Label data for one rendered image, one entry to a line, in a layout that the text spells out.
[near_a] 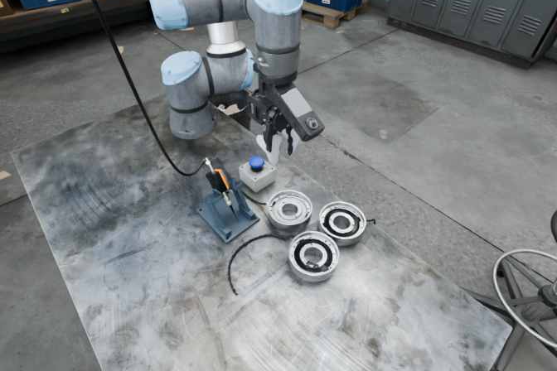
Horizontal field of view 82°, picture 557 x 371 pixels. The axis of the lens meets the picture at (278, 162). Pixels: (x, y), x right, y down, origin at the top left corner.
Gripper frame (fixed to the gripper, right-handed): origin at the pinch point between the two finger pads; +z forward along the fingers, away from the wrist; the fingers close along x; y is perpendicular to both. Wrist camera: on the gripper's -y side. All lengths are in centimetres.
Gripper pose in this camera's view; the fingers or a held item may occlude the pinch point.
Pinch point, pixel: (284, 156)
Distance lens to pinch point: 70.5
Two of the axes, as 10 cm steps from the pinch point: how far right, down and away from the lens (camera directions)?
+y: -6.6, -5.1, 5.5
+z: 0.0, 7.3, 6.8
